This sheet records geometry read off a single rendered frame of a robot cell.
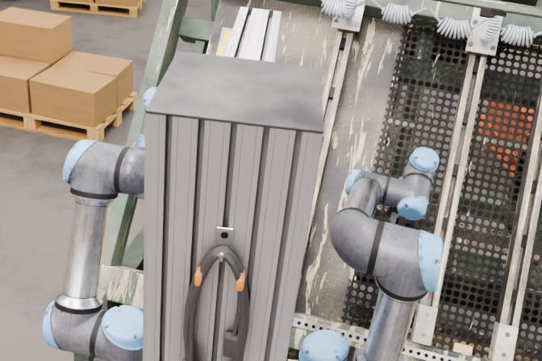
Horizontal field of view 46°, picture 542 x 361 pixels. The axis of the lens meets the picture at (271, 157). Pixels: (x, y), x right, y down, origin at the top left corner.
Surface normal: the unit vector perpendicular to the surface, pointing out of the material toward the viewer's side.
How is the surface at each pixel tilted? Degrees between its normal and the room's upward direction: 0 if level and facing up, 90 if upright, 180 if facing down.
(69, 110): 90
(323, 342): 7
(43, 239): 0
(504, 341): 54
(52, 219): 0
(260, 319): 90
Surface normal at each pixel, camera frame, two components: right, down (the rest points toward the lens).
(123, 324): 0.23, -0.84
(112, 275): -0.13, -0.14
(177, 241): -0.05, 0.48
